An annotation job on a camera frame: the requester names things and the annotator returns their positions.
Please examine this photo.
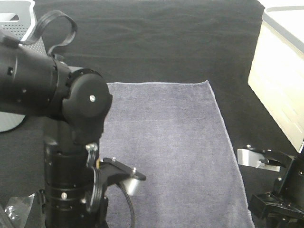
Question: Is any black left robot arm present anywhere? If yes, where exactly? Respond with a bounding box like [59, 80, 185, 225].
[0, 31, 113, 228]

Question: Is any left clear tape strip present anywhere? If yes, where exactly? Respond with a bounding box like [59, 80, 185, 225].
[0, 193, 35, 228]

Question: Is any white plastic storage box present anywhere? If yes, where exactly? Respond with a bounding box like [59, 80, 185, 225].
[248, 0, 304, 153]

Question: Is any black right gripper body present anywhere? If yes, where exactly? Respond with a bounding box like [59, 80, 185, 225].
[248, 156, 304, 228]

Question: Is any grey perforated laundry basket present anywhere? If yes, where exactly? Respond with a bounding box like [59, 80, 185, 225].
[0, 0, 52, 132]

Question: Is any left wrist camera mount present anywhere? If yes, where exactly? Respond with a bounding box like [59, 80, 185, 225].
[99, 157, 146, 196]

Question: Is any grey-blue towel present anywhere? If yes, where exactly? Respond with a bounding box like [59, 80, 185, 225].
[100, 81, 254, 228]

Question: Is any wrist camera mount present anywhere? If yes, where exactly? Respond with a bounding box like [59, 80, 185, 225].
[237, 144, 294, 172]
[99, 157, 146, 196]

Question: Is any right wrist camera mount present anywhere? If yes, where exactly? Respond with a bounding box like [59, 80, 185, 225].
[237, 144, 294, 172]

